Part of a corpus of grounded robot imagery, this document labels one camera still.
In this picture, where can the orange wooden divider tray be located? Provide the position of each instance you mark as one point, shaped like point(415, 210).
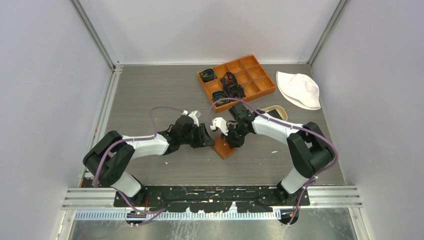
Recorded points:
point(243, 78)

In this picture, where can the rolled dark belt bottom-left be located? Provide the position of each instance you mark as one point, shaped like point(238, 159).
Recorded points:
point(220, 98)

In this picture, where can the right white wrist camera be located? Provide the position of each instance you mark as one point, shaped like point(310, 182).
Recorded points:
point(219, 123)

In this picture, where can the rolled dark belt top-left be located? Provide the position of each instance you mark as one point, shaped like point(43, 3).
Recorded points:
point(207, 75)

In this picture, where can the aluminium frame rail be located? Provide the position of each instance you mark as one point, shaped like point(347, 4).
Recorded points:
point(324, 196)

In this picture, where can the rolled dark belt centre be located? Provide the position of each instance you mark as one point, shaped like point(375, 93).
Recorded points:
point(231, 86)

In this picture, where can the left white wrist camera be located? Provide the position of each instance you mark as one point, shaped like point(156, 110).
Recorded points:
point(194, 115)

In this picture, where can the brown leather card holder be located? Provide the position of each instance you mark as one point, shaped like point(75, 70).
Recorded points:
point(222, 148)

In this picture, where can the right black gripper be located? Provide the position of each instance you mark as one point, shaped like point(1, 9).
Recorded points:
point(233, 143)

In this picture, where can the beige oval card tray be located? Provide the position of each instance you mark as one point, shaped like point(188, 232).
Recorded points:
point(276, 111)

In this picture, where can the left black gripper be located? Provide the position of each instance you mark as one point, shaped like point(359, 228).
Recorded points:
point(204, 139)

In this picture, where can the white bucket hat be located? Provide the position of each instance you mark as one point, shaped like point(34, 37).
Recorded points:
point(299, 89)

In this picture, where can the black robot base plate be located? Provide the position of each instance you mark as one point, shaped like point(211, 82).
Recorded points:
point(250, 199)

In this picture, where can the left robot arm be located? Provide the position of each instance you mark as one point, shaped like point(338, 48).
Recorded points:
point(109, 158)

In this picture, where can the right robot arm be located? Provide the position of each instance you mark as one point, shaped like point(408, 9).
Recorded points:
point(309, 150)

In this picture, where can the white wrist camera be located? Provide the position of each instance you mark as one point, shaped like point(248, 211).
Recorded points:
point(194, 115)
point(219, 123)

